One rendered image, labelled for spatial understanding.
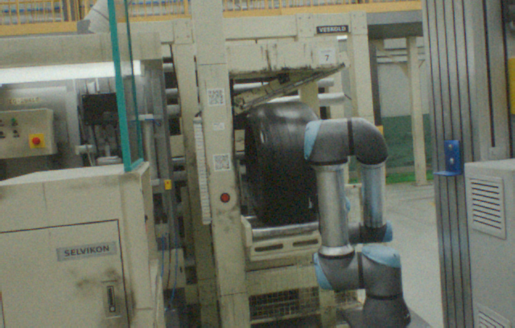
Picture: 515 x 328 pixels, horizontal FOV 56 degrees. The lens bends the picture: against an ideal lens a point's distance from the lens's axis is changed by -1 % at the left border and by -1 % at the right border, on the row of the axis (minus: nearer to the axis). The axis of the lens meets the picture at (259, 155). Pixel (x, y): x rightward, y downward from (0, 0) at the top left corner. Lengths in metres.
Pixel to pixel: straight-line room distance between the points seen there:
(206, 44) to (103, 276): 1.19
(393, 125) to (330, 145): 10.88
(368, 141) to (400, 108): 11.02
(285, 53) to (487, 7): 1.40
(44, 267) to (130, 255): 0.21
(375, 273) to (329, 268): 0.14
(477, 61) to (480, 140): 0.18
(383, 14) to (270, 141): 6.55
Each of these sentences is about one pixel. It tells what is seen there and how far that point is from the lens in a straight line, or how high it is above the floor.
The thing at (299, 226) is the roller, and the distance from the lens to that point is 2.17.
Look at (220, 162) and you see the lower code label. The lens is 2.15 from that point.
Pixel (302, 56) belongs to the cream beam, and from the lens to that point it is 2.52.
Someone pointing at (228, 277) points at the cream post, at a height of 0.70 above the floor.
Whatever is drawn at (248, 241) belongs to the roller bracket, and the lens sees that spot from 2.10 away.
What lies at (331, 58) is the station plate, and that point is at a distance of 2.56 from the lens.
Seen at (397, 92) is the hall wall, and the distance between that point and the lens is 12.45.
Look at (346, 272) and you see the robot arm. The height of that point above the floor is 0.89.
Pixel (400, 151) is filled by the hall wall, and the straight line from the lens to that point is 12.37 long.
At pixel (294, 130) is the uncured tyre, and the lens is 2.04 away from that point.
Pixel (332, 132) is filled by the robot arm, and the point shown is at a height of 1.32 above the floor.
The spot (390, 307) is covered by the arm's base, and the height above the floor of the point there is 0.78.
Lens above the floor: 1.35
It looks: 3 degrees down
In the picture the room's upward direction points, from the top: 5 degrees counter-clockwise
